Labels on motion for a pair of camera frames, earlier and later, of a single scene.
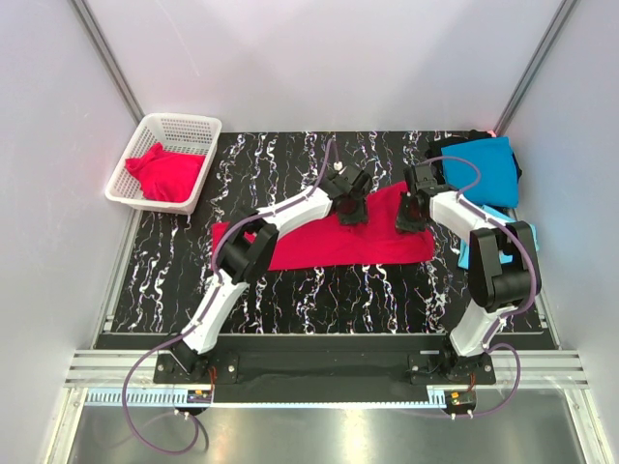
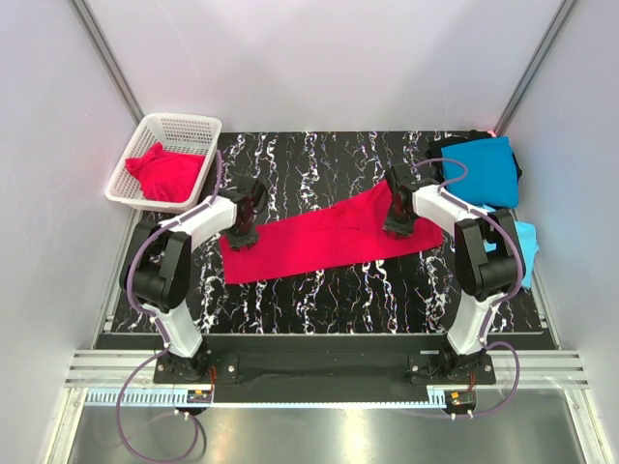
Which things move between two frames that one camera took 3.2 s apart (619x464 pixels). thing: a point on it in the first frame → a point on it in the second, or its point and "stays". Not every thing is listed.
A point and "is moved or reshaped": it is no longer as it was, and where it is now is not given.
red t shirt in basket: x=166 y=177 stays
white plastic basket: x=179 y=134 stays
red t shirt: x=329 y=242 is moved or reshaped
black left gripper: x=359 y=217 → x=235 y=243
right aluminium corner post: x=540 y=56 stays
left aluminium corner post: x=105 y=58 stays
